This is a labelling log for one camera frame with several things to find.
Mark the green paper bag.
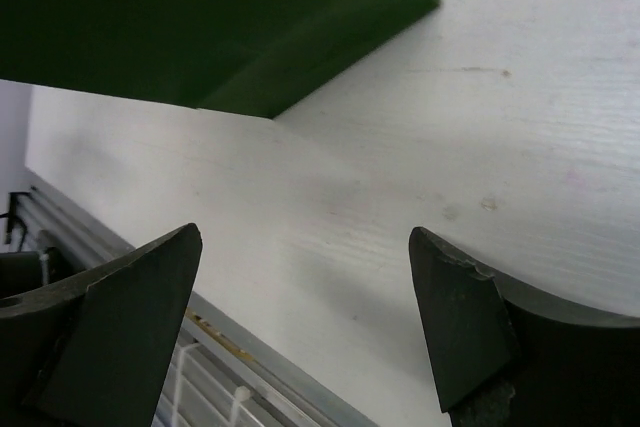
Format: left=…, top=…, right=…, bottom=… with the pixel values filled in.
left=1, top=0, right=440, bottom=118

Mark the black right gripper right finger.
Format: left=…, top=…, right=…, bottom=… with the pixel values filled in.
left=409, top=227, right=639, bottom=426

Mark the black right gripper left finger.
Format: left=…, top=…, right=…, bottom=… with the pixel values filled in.
left=1, top=223, right=202, bottom=426

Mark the aluminium table rail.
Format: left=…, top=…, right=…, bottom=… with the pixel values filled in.
left=2, top=175, right=369, bottom=426

